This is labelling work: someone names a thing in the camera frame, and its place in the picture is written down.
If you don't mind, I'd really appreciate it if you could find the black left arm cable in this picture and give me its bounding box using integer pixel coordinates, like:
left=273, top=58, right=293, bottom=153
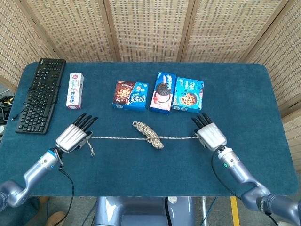
left=53, top=148, right=75, bottom=226

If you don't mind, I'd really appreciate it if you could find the blue table cloth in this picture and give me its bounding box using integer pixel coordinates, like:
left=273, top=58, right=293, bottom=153
left=0, top=61, right=300, bottom=197

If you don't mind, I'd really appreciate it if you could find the braided beige rope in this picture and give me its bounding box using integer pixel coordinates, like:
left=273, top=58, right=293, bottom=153
left=86, top=121, right=200, bottom=157

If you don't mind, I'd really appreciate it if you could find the black computer keyboard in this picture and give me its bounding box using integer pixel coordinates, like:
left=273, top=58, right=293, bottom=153
left=15, top=58, right=67, bottom=135

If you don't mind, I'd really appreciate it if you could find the brown shoe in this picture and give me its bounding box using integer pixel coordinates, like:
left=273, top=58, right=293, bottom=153
left=44, top=211, right=67, bottom=226

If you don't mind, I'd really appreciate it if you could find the blue pink sandwich cookie box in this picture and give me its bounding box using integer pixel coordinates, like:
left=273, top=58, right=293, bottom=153
left=150, top=71, right=177, bottom=115

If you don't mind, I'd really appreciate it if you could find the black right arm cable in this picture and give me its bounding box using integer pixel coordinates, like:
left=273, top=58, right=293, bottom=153
left=211, top=145, right=278, bottom=226

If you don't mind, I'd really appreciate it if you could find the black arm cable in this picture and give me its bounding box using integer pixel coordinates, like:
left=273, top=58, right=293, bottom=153
left=211, top=145, right=278, bottom=226
left=53, top=148, right=75, bottom=226

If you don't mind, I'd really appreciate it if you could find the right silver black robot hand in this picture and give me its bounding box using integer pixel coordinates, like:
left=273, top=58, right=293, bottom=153
left=191, top=113, right=228, bottom=151

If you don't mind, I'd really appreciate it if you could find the brown and blue cookie box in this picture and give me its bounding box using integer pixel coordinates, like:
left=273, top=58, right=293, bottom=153
left=112, top=80, right=149, bottom=112

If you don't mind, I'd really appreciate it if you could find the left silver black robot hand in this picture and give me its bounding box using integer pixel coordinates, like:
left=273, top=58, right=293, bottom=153
left=55, top=113, right=98, bottom=153

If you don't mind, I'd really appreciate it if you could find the black yellow cable bundle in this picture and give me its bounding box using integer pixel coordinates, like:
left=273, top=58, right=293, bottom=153
left=0, top=94, right=15, bottom=125

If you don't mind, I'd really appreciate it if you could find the white pink toothpaste box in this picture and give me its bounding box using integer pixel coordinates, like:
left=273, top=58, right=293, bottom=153
left=66, top=73, right=85, bottom=110

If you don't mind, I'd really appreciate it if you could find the black keyboard cable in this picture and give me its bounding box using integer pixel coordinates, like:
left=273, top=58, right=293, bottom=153
left=11, top=84, right=61, bottom=121

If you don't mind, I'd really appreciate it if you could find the blue chocolate chip cookie box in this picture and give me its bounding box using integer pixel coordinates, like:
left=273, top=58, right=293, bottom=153
left=171, top=77, right=205, bottom=113

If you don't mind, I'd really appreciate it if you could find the metal table leg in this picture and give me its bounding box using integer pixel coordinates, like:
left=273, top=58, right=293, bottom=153
left=201, top=196, right=208, bottom=226

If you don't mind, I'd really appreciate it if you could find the black torso cable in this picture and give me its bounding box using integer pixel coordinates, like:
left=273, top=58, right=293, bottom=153
left=164, top=196, right=171, bottom=226

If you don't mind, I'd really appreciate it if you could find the grey blue robot torso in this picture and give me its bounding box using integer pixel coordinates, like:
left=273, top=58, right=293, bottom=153
left=93, top=196, right=196, bottom=226

